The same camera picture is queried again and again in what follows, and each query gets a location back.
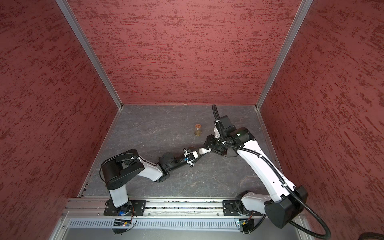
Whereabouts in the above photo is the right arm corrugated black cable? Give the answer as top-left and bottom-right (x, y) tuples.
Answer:
(211, 103), (332, 240)

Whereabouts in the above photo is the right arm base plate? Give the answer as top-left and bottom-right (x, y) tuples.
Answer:
(222, 200), (262, 217)

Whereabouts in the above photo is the aluminium front rail frame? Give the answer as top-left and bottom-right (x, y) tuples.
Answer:
(62, 197), (244, 219)

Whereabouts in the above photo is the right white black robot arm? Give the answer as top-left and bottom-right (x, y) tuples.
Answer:
(206, 116), (308, 229)

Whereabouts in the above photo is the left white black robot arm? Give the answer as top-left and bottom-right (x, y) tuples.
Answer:
(99, 149), (202, 216)

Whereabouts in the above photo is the amber glass pill jar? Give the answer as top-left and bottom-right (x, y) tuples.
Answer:
(194, 124), (202, 136)

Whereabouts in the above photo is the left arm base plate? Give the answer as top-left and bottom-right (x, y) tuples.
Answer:
(104, 199), (147, 216)

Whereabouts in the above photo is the white pill bottle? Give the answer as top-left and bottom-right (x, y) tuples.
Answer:
(198, 148), (211, 155)

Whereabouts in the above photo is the white slotted cable duct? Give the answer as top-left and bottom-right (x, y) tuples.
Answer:
(67, 218), (240, 232)

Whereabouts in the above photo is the aluminium corner post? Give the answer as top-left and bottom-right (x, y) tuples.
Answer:
(56, 0), (124, 111)
(256, 0), (313, 112)

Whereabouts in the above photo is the right aluminium corner post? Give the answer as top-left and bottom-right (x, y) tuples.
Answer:
(256, 0), (313, 112)

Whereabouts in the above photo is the left aluminium corner post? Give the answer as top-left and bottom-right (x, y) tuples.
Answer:
(56, 0), (124, 111)

